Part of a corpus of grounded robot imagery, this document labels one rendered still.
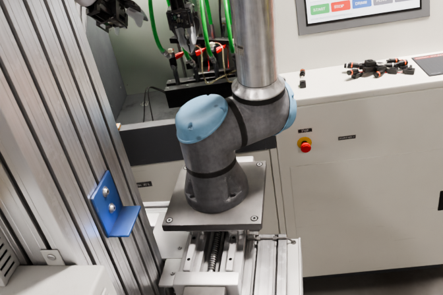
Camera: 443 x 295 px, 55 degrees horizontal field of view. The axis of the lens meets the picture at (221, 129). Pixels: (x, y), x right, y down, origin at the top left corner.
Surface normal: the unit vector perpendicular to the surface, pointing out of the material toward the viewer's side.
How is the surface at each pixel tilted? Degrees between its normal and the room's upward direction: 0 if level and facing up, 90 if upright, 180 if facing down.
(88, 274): 0
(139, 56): 90
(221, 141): 88
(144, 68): 90
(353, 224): 90
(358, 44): 76
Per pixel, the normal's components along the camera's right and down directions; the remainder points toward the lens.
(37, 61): 0.98, -0.07
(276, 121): 0.46, 0.47
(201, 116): -0.28, -0.79
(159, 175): -0.01, 0.53
